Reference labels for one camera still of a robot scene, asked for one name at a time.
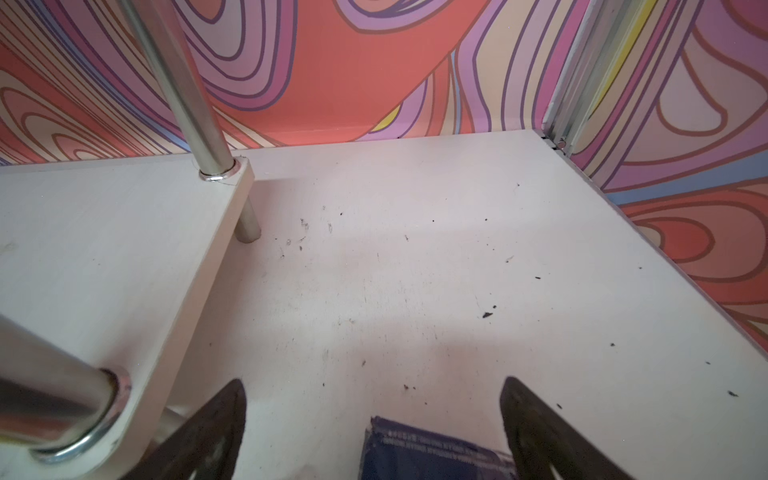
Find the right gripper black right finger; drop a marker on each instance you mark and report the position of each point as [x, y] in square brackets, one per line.
[543, 445]

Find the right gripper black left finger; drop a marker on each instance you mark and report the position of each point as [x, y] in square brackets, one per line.
[206, 446]

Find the dark blue Barilla spaghetti box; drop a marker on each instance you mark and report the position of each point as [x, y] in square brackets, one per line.
[396, 451]

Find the white two-tier shelf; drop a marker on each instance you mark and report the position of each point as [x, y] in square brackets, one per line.
[106, 267]

